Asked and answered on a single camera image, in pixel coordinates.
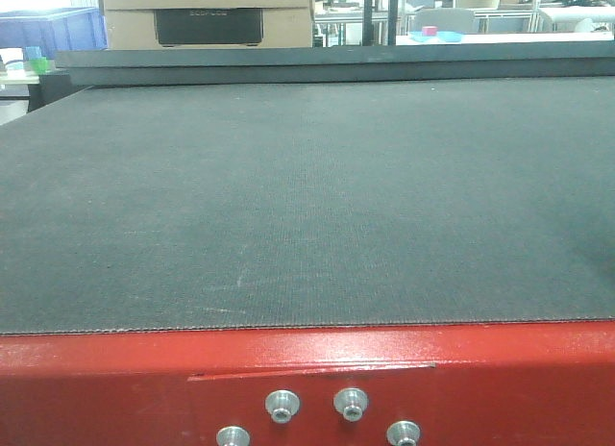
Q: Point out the dark textured table mat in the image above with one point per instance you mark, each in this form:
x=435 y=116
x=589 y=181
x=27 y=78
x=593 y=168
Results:
x=262 y=206

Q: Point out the left upper silver bolt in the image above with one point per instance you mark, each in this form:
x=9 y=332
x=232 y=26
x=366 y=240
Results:
x=282 y=405

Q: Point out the silver bolt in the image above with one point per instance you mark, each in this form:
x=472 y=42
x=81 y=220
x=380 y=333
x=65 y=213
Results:
x=351 y=403
x=233 y=436
x=282 y=405
x=403 y=433

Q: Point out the right upper silver bolt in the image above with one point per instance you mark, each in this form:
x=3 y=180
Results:
x=351 y=403

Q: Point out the pink block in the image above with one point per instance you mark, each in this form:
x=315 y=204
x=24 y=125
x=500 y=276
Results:
x=429 y=31

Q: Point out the light blue tray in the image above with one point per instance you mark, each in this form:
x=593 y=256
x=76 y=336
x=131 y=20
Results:
x=439 y=37

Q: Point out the left lower silver bolt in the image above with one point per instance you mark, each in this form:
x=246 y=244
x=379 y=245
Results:
x=233 y=436

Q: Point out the right lower silver bolt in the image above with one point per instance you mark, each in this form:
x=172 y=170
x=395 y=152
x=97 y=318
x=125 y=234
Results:
x=403 y=433

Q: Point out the cardboard box with black print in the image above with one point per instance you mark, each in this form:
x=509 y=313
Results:
x=162 y=24

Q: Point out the blue crate in background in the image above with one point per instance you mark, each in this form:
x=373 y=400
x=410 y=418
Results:
x=54 y=30

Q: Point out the green small cup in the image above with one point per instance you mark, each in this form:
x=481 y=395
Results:
x=40 y=65

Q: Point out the white paper cup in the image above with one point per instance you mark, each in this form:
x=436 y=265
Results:
x=12 y=62

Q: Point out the black vertical post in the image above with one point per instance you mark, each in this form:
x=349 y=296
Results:
x=380 y=21

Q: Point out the red metal frame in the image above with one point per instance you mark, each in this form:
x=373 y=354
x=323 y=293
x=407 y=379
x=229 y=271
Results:
x=506 y=384

